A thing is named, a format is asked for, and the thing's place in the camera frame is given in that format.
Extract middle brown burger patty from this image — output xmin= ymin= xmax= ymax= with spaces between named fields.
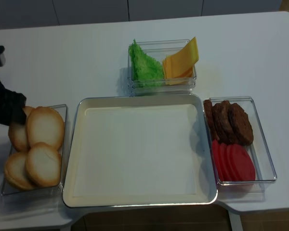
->
xmin=212 ymin=100 xmax=239 ymax=144

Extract brown burger patty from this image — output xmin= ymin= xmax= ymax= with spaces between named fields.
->
xmin=228 ymin=103 xmax=254 ymax=146
xmin=203 ymin=100 xmax=220 ymax=141
xmin=212 ymin=100 xmax=239 ymax=144

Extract lower yellow cheese slices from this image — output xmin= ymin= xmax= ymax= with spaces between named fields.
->
xmin=162 ymin=57 xmax=194 ymax=86

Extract green lettuce leaf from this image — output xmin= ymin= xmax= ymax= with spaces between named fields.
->
xmin=129 ymin=39 xmax=164 ymax=88

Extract red tomato slice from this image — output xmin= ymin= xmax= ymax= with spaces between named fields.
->
xmin=225 ymin=144 xmax=240 ymax=181
xmin=229 ymin=144 xmax=256 ymax=181
xmin=219 ymin=143 xmax=231 ymax=181
xmin=212 ymin=139 xmax=224 ymax=181

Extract rear brown burger patty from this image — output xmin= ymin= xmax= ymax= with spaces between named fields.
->
xmin=203 ymin=100 xmax=220 ymax=141

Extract lower left bun half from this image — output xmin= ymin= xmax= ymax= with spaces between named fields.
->
xmin=4 ymin=152 xmax=37 ymax=191

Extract clear bun container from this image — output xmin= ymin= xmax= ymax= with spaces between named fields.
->
xmin=1 ymin=104 xmax=68 ymax=199

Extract toasted bun half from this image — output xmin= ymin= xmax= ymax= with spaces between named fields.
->
xmin=26 ymin=106 xmax=65 ymax=150
xmin=8 ymin=106 xmax=35 ymax=152

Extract clear lettuce and cheese container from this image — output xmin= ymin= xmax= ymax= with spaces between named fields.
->
xmin=127 ymin=38 xmax=199 ymax=95

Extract cream metal tray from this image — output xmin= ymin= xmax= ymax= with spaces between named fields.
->
xmin=63 ymin=94 xmax=218 ymax=207

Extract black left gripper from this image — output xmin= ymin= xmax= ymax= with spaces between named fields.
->
xmin=0 ymin=45 xmax=27 ymax=126

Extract white paper tray liner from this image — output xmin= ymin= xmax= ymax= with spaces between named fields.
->
xmin=73 ymin=104 xmax=207 ymax=196

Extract top yellow cheese slice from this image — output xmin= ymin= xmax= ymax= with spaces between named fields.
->
xmin=167 ymin=37 xmax=199 ymax=73

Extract front red tomato slice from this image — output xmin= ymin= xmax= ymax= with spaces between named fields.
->
xmin=229 ymin=144 xmax=256 ymax=181

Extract rear red tomato slice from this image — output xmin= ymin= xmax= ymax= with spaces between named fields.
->
xmin=212 ymin=139 xmax=224 ymax=181

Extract lower right bun half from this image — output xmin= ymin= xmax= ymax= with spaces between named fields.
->
xmin=25 ymin=142 xmax=62 ymax=187

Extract front brown burger patty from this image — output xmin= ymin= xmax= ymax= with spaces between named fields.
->
xmin=228 ymin=103 xmax=254 ymax=146

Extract white table leg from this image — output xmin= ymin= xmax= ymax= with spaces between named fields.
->
xmin=228 ymin=211 xmax=243 ymax=231

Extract clear patty and tomato container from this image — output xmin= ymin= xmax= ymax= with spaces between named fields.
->
xmin=203 ymin=97 xmax=277 ymax=193

